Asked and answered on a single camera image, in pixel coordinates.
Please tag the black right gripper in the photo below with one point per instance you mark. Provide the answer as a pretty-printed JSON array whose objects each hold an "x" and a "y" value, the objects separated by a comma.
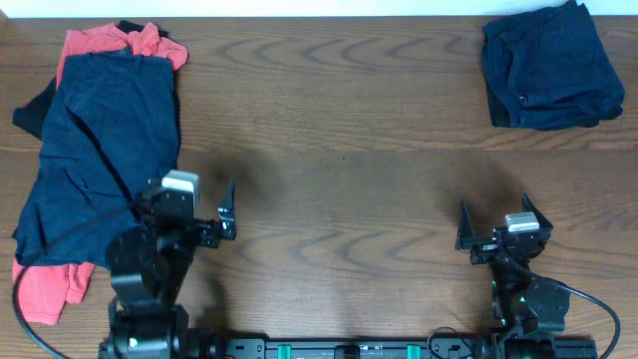
[{"x": 486, "y": 249}]

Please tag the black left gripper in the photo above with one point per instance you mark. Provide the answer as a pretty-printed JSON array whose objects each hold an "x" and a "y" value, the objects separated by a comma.
[{"x": 213, "y": 239}]

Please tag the navy blue shorts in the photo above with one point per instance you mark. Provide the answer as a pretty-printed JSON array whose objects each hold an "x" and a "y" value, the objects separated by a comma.
[{"x": 549, "y": 69}]

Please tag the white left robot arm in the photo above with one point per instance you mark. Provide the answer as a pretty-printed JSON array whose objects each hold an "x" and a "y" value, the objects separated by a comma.
[{"x": 148, "y": 265}]

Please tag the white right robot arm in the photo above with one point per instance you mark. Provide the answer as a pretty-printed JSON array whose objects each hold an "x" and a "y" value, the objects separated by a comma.
[{"x": 531, "y": 310}]

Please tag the black folded garment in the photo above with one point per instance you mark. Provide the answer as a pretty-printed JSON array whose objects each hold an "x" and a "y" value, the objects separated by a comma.
[{"x": 499, "y": 115}]

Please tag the navy garment on pile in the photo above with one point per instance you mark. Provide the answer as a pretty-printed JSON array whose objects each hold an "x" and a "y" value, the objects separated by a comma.
[{"x": 112, "y": 127}]

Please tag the coral red garment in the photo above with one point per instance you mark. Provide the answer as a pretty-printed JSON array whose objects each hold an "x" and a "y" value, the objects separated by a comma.
[{"x": 45, "y": 290}]

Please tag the black garment under pile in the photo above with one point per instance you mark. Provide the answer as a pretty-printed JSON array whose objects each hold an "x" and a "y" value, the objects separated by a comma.
[{"x": 148, "y": 40}]

